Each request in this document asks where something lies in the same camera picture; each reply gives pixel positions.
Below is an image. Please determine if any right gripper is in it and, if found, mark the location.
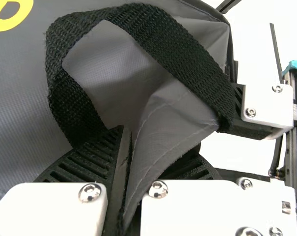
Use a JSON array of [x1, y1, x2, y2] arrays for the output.
[[216, 59, 297, 150]]

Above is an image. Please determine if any dark grey bag with straps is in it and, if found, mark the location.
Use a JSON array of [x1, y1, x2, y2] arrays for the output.
[[0, 0, 240, 236]]

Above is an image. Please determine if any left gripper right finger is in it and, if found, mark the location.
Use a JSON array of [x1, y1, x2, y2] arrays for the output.
[[140, 145, 297, 236]]

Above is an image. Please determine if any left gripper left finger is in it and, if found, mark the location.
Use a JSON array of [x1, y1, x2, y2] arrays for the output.
[[0, 124, 131, 236]]

